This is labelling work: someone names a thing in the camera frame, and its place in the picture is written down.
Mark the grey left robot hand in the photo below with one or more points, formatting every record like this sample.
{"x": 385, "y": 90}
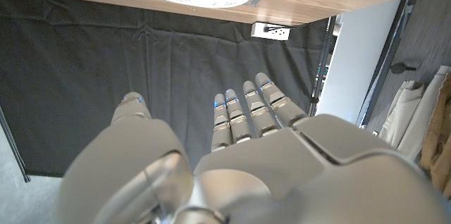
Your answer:
{"x": 282, "y": 174}

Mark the black backdrop stand pole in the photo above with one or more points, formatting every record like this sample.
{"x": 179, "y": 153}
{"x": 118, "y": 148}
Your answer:
{"x": 14, "y": 146}
{"x": 320, "y": 72}

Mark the beige hanging garment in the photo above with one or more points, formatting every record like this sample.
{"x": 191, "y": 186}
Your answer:
{"x": 405, "y": 118}

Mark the white power strip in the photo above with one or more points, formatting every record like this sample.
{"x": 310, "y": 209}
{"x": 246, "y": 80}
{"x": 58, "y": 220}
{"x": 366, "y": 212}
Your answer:
{"x": 271, "y": 31}

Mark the brown hanging garment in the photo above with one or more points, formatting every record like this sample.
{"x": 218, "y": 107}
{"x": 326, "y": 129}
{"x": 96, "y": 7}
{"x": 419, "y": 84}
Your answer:
{"x": 440, "y": 146}

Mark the dark wooden door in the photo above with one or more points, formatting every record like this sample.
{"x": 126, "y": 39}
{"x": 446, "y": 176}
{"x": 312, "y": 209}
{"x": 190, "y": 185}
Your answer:
{"x": 423, "y": 30}

